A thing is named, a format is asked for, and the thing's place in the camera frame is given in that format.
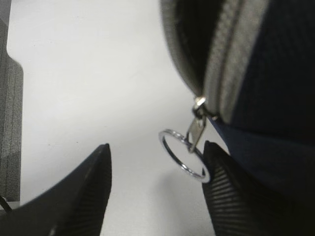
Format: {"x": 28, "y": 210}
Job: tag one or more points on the black office chair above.
{"x": 11, "y": 99}

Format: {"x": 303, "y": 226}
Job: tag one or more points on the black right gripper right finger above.
{"x": 239, "y": 205}

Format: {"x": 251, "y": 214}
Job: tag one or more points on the navy blue lunch bag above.
{"x": 254, "y": 63}

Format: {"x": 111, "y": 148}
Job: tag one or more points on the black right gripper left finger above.
{"x": 73, "y": 207}

